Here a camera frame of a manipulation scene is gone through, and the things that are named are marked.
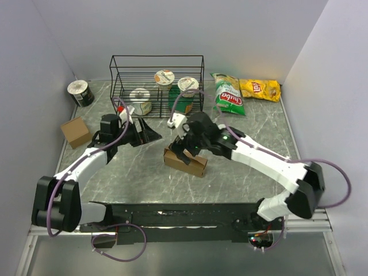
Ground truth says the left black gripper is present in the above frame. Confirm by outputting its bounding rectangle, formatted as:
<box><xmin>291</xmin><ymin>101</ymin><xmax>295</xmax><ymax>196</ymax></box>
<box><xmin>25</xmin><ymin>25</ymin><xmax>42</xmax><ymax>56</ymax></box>
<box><xmin>114</xmin><ymin>117</ymin><xmax>162</xmax><ymax>147</ymax></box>

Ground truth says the brown cardboard box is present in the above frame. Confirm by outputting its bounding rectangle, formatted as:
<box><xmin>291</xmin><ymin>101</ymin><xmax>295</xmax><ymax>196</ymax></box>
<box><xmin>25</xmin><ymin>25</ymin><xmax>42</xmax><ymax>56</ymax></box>
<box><xmin>163</xmin><ymin>146</ymin><xmax>208</xmax><ymax>178</ymax></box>

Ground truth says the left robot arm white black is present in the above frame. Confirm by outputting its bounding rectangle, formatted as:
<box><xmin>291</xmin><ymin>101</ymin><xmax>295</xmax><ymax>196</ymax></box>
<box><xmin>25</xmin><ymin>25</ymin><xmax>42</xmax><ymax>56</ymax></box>
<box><xmin>31</xmin><ymin>114</ymin><xmax>162</xmax><ymax>236</ymax></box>

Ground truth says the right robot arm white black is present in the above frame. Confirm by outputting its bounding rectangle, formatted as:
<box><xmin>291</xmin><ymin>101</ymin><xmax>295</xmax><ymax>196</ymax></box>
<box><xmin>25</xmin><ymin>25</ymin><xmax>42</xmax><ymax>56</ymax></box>
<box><xmin>167</xmin><ymin>112</ymin><xmax>325</xmax><ymax>229</ymax></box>

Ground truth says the small folded cardboard box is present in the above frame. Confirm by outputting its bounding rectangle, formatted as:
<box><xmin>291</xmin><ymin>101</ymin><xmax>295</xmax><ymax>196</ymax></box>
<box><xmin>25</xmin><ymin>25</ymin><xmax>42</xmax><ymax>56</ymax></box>
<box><xmin>60</xmin><ymin>117</ymin><xmax>93</xmax><ymax>149</ymax></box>

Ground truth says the white lidded cup lower shelf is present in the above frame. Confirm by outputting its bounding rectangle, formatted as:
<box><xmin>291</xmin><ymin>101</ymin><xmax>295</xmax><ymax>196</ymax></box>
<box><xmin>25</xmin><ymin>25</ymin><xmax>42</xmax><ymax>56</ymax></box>
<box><xmin>129</xmin><ymin>88</ymin><xmax>152</xmax><ymax>116</ymax></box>

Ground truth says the yogurt cup orange label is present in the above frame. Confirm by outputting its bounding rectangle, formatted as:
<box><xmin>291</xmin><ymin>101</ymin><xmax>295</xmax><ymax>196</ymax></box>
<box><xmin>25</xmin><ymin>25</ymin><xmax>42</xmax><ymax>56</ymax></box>
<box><xmin>155</xmin><ymin>70</ymin><xmax>175</xmax><ymax>91</ymax></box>

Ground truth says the yogurt cup beige label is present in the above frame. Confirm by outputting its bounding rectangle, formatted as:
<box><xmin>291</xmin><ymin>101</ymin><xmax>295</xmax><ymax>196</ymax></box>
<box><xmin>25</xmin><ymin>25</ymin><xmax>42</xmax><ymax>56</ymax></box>
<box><xmin>177</xmin><ymin>76</ymin><xmax>199</xmax><ymax>98</ymax></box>

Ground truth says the green Chuba chips bag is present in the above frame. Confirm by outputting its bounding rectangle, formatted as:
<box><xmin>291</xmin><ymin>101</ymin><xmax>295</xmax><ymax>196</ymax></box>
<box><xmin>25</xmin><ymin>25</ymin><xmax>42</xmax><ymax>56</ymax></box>
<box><xmin>211</xmin><ymin>73</ymin><xmax>246</xmax><ymax>116</ymax></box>

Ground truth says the black can white lid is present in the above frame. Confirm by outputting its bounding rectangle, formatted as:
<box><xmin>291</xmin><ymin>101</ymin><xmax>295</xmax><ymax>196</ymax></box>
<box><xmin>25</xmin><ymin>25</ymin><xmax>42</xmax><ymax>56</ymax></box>
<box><xmin>67</xmin><ymin>80</ymin><xmax>94</xmax><ymax>107</ymax></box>

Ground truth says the yellow Lays chips bag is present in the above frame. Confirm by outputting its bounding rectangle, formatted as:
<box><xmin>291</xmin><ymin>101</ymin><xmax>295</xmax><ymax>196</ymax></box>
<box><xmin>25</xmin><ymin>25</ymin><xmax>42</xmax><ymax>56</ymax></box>
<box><xmin>239</xmin><ymin>79</ymin><xmax>281</xmax><ymax>102</ymax></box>

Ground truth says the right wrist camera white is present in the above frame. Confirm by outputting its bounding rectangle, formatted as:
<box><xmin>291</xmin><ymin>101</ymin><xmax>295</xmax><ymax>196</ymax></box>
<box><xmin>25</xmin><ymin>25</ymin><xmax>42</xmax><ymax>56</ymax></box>
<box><xmin>167</xmin><ymin>112</ymin><xmax>187</xmax><ymax>140</ymax></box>

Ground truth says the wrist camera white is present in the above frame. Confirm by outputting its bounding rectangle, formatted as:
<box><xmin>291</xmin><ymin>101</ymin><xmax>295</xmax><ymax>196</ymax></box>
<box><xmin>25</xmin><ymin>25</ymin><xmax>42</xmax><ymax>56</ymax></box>
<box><xmin>167</xmin><ymin>112</ymin><xmax>187</xmax><ymax>140</ymax></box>
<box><xmin>117</xmin><ymin>105</ymin><xmax>135</xmax><ymax>124</ymax></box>

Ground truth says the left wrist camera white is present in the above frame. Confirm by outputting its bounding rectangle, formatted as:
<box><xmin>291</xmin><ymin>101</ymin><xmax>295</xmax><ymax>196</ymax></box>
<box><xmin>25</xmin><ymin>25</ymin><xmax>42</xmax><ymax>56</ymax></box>
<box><xmin>117</xmin><ymin>105</ymin><xmax>135</xmax><ymax>124</ymax></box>

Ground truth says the black wire rack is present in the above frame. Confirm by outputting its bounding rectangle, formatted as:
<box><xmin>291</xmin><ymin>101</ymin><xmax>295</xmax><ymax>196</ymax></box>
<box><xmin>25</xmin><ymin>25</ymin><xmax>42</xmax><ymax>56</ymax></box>
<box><xmin>109</xmin><ymin>55</ymin><xmax>205</xmax><ymax>118</ymax></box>

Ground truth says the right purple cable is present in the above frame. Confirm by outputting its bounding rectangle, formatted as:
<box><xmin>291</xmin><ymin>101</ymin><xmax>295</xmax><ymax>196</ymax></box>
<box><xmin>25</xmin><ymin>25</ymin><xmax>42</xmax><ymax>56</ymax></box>
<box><xmin>169</xmin><ymin>88</ymin><xmax>352</xmax><ymax>251</ymax></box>

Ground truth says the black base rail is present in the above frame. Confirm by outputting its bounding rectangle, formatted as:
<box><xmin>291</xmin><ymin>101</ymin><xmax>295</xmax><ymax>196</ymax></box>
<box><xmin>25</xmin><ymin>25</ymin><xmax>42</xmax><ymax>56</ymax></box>
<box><xmin>79</xmin><ymin>203</ymin><xmax>283</xmax><ymax>245</ymax></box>

